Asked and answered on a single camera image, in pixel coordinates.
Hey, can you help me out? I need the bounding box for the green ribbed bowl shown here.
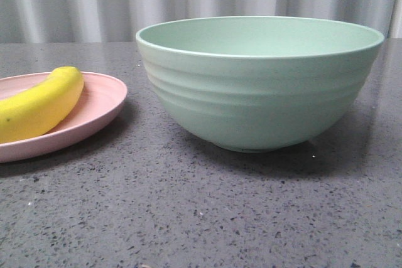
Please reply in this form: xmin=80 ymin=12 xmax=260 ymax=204
xmin=136 ymin=16 xmax=384 ymax=153

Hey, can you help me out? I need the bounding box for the pink plate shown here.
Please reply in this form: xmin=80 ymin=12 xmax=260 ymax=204
xmin=1 ymin=72 xmax=128 ymax=163

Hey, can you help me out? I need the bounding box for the yellow banana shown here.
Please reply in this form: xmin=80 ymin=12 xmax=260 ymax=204
xmin=1 ymin=67 xmax=84 ymax=143

